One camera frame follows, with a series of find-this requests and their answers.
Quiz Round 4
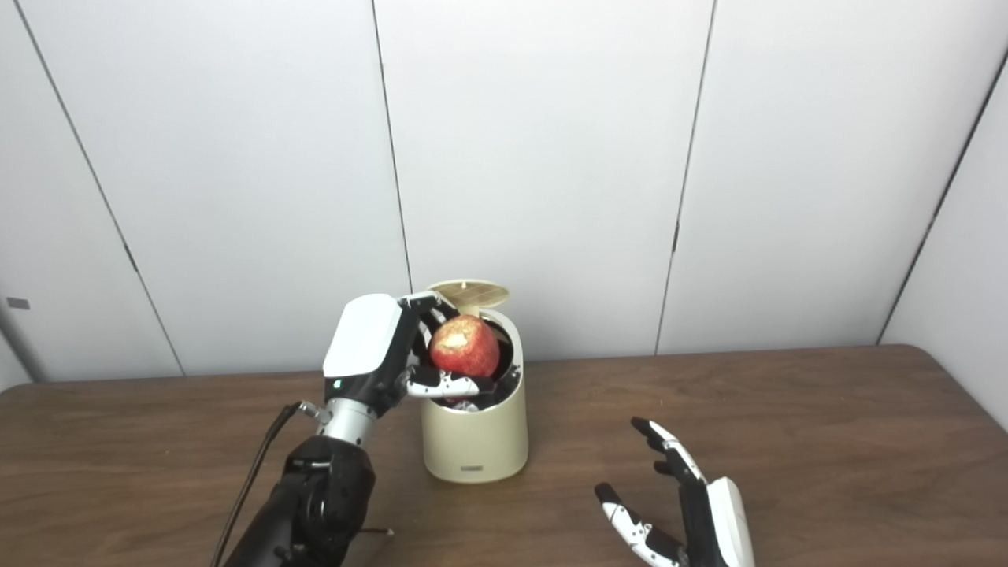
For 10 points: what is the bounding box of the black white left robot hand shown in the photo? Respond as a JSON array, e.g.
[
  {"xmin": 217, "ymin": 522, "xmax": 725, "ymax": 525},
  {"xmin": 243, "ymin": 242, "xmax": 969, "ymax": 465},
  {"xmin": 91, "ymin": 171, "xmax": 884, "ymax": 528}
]
[{"xmin": 323, "ymin": 291, "xmax": 497, "ymax": 418}]

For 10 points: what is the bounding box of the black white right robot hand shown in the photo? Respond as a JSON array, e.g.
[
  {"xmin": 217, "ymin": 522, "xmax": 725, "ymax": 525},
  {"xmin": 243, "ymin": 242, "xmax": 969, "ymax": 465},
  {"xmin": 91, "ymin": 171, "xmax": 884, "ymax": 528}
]
[{"xmin": 595, "ymin": 417, "xmax": 755, "ymax": 567}]

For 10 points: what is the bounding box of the red apple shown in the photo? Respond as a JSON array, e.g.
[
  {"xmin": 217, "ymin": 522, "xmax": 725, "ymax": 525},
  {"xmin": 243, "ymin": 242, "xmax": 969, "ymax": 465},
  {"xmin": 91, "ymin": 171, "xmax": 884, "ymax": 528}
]
[{"xmin": 429, "ymin": 315, "xmax": 502, "ymax": 379}]

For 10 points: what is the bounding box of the round cream bin lid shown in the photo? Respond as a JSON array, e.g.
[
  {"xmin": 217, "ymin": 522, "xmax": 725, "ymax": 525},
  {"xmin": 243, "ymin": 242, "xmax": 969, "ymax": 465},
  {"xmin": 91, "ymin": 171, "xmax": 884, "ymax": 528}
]
[{"xmin": 429, "ymin": 279, "xmax": 511, "ymax": 316}]

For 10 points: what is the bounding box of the cream-colored bin body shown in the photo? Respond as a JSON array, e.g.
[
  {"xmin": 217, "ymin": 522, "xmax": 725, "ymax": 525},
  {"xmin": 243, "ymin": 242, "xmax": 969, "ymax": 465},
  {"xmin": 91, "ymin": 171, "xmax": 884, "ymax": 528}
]
[{"xmin": 420, "ymin": 307, "xmax": 529, "ymax": 484}]

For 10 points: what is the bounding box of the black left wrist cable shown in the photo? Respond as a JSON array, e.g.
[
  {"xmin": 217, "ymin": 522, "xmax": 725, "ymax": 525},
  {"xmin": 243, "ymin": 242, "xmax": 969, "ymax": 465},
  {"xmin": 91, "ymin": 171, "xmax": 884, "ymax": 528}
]
[{"xmin": 209, "ymin": 402, "xmax": 304, "ymax": 567}]

